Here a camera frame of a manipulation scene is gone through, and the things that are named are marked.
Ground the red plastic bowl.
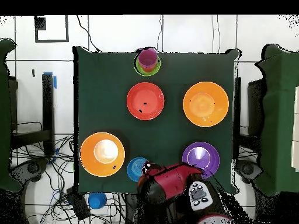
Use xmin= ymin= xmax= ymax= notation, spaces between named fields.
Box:
xmin=126 ymin=82 xmax=165 ymax=121

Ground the green plastic bowl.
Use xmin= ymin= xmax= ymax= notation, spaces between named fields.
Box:
xmin=133 ymin=54 xmax=162 ymax=77

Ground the red plastic cup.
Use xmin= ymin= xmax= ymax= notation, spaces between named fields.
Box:
xmin=140 ymin=64 xmax=157 ymax=74

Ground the purple plastic cup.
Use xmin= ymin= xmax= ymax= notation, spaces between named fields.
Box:
xmin=137 ymin=47 xmax=159 ymax=67

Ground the blue plastic bowl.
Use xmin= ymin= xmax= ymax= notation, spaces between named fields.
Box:
xmin=126 ymin=157 xmax=149 ymax=183

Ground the large orange plastic bowl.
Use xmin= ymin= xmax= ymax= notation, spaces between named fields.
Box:
xmin=79 ymin=132 xmax=126 ymax=177
xmin=182 ymin=81 xmax=230 ymax=128

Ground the purple plastic bowl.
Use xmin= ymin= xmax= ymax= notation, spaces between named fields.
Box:
xmin=182 ymin=141 xmax=221 ymax=179

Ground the blue plastic cup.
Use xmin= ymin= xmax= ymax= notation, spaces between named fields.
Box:
xmin=88 ymin=192 xmax=107 ymax=209

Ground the black power strip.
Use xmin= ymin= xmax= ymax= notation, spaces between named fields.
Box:
xmin=65 ymin=186 xmax=91 ymax=221

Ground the dark green table cloth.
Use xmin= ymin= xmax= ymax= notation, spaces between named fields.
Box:
xmin=72 ymin=45 xmax=241 ymax=195

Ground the black office chair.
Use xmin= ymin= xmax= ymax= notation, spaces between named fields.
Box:
xmin=10 ymin=158 xmax=50 ymax=187
xmin=235 ymin=159 xmax=263 ymax=185

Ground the green cloth covered table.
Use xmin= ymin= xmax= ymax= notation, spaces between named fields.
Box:
xmin=0 ymin=38 xmax=22 ymax=193
xmin=253 ymin=43 xmax=299 ymax=197

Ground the tangle of cables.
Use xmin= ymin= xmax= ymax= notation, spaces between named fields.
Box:
xmin=10 ymin=135 xmax=127 ymax=224

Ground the black metal post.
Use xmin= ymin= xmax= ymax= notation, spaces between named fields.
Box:
xmin=233 ymin=76 xmax=242 ymax=160

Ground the black metal frame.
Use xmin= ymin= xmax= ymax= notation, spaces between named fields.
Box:
xmin=9 ymin=72 xmax=55 ymax=157

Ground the thin black cable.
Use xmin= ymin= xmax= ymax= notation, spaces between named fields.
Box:
xmin=76 ymin=15 xmax=102 ymax=53

